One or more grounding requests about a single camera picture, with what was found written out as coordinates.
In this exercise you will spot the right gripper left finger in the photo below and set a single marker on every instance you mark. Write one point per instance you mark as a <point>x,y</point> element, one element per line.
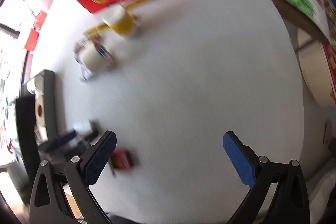
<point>83,171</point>

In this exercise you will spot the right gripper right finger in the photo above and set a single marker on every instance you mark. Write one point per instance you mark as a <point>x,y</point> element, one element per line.
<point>257,175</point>

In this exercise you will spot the small red white box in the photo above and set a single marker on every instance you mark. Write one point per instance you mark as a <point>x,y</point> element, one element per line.
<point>121,160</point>

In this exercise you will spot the brown wooden ring disc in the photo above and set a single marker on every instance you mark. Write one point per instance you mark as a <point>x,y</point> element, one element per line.
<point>40,110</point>

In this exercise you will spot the wide white tape roll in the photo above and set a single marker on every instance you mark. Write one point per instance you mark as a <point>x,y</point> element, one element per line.
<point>95,58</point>

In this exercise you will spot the yellow label white bottle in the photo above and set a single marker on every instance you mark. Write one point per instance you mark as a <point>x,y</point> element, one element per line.
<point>119,20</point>

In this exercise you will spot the white plastic bottle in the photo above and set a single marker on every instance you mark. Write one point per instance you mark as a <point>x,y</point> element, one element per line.
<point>36,85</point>

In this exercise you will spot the grey white plug adapter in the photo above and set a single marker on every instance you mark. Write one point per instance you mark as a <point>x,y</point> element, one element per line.
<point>86,74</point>

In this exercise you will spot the dark green tray box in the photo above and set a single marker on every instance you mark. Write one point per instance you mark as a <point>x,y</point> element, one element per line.
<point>50,130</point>

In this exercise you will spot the red plastic basin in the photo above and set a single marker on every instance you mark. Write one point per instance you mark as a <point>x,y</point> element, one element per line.
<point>32,40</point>

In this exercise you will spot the long yellow utility knife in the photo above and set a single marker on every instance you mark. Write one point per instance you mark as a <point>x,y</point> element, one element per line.
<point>95,30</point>

